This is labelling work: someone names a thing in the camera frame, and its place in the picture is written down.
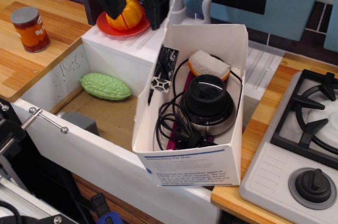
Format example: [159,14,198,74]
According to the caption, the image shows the orange toy pumpkin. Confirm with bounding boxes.
[106,0,143,31]

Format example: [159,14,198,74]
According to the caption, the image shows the red plate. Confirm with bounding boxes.
[97,7,151,37]

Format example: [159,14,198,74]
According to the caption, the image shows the grey toy faucet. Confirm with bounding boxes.
[165,0,212,26]

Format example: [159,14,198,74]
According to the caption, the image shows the white and orange toy bread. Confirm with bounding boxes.
[188,50,230,81]

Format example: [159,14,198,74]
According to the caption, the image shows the green toy bitter gourd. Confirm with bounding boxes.
[79,73,132,101]

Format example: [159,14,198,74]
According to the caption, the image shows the orange toy soup can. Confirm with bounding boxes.
[10,7,51,53]

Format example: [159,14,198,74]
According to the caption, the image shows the white toy sink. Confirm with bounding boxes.
[10,14,285,224]

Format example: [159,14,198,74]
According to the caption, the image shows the black and silver 3D mouse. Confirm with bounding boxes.
[179,74,236,136]

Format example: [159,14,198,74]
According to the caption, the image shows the grey sink drain block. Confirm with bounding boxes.
[57,111,99,136]

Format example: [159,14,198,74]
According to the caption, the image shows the metal clamp bar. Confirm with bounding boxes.
[0,102,69,151]

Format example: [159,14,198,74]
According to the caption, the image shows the black stove burner grate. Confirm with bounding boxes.
[270,70,337,169]

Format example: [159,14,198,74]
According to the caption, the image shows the white toy stove top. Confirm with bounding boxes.
[239,69,338,224]

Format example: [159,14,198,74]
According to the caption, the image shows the black stove knob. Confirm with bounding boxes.
[288,167,337,210]

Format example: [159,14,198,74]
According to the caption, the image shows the black taped aluminium handle block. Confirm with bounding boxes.
[147,45,179,105]

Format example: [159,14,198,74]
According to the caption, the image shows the black coiled cable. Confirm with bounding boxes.
[156,54,244,151]

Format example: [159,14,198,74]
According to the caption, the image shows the blue and black clamp handle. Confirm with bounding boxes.
[90,193,124,224]

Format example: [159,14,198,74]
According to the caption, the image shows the aluminium frame rail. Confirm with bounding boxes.
[1,156,74,223]

